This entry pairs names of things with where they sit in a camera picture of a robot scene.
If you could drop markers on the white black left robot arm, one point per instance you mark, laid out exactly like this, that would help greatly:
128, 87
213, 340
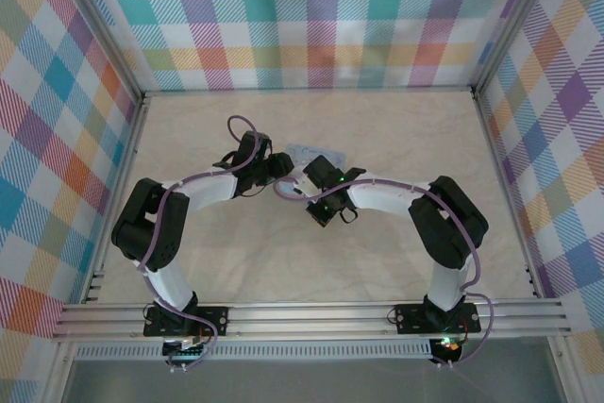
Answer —
203, 190

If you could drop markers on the controller board with orange part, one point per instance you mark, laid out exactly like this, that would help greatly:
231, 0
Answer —
450, 346

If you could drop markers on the aluminium frame bar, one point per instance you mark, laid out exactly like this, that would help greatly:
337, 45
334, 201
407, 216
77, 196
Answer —
125, 172
495, 162
307, 91

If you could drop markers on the aluminium frame post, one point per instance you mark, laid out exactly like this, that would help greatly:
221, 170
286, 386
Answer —
568, 374
105, 28
56, 374
516, 21

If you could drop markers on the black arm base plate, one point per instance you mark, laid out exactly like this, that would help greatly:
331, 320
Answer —
214, 318
410, 318

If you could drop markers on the green controller board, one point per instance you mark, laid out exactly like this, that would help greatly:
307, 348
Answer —
186, 348

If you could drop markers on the gray metal sheet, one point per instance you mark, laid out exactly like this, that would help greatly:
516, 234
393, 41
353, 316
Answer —
307, 384

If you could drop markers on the light blue card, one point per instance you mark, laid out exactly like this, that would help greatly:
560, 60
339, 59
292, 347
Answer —
302, 153

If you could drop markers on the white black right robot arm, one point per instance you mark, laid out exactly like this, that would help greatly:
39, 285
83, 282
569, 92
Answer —
387, 197

